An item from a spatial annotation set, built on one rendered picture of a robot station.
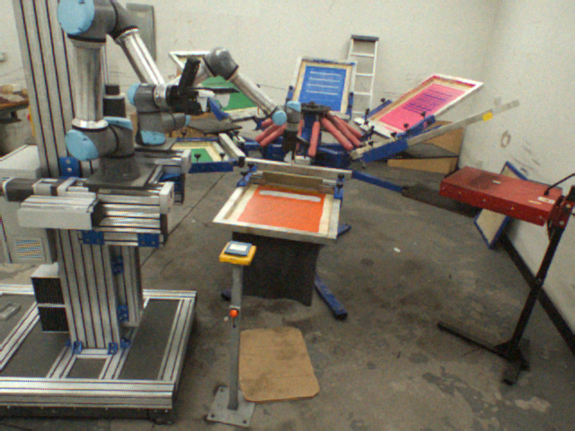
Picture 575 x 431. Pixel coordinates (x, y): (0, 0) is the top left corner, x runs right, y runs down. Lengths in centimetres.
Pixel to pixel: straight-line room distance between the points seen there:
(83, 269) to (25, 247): 26
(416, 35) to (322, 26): 128
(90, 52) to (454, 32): 555
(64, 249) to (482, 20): 579
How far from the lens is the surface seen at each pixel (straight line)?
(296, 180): 248
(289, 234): 196
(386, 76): 651
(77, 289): 234
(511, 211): 256
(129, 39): 163
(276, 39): 657
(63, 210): 179
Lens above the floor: 188
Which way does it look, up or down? 25 degrees down
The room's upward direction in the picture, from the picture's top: 5 degrees clockwise
